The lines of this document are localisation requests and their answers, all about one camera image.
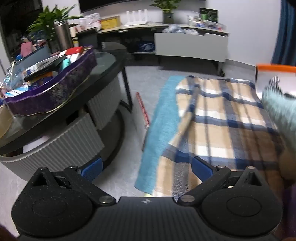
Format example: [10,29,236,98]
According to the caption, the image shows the stainless steel thermos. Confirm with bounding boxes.
[54,20,74,50]

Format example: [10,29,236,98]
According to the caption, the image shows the yellow box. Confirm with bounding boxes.
[101,15,121,30]

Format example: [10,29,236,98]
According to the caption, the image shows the large leafy potted plant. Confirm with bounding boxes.
[26,5,82,53]

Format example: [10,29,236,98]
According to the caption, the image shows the pink card box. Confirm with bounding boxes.
[20,42,33,57]

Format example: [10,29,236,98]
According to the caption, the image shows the red box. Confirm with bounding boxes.
[66,46,84,56]

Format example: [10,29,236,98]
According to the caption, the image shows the dark grey flat case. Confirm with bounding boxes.
[21,44,53,71]

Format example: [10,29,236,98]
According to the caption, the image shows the purple oval tray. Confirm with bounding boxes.
[4,45,97,116]

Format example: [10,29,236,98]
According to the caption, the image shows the teal towel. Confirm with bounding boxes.
[134,75,186,195]

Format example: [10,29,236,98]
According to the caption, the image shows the grey plastic bag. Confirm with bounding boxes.
[162,24,200,36]

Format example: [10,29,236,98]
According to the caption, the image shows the small potted plant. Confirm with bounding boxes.
[150,0,182,25]

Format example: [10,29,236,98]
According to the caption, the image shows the orange-rimmed white container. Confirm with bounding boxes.
[255,63,296,102]

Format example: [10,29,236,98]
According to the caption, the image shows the white router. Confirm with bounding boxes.
[124,10,150,26]

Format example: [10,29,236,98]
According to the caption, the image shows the plaid blanket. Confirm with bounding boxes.
[154,75,286,202]

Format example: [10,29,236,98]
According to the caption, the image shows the long low cabinet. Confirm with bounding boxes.
[97,22,230,77]

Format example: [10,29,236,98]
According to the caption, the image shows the mint fuzzy cloth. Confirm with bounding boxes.
[262,76,296,149]

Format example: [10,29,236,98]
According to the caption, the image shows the wall television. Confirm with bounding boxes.
[79,0,206,13]

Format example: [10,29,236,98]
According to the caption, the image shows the black sign board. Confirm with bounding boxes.
[199,7,219,23]

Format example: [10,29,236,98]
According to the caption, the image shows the black box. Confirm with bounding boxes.
[76,28,99,49]

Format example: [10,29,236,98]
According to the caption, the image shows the round dark coffee table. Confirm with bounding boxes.
[0,42,134,183]

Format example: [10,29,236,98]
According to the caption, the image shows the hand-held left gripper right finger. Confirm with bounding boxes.
[177,156,263,206]

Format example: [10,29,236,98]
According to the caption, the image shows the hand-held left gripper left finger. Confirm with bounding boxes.
[31,158,114,206]

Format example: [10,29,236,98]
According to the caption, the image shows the red striped stick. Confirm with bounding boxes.
[135,92,151,129]

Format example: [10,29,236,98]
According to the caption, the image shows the white plastic bag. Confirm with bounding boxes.
[83,13,102,30]

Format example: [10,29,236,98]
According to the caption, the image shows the blue curtain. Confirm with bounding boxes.
[272,0,296,66]

